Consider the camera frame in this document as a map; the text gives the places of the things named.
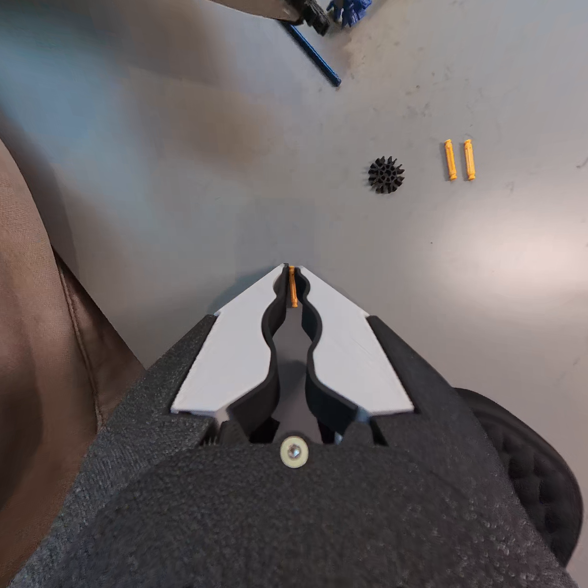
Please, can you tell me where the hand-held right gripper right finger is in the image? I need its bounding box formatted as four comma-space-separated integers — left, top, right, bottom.
294, 266, 415, 437

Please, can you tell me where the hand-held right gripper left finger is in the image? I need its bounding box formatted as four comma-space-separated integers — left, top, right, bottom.
171, 264, 290, 437

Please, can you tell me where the long blue toy rod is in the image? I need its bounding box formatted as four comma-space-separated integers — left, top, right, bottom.
280, 21, 342, 88

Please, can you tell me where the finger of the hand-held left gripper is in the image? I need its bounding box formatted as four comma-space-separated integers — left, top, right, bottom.
202, 0, 305, 26

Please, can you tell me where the multicolour toy construction model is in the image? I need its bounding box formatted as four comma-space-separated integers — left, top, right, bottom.
326, 0, 374, 28

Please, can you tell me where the grey desk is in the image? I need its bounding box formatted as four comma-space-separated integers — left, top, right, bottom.
0, 0, 588, 575

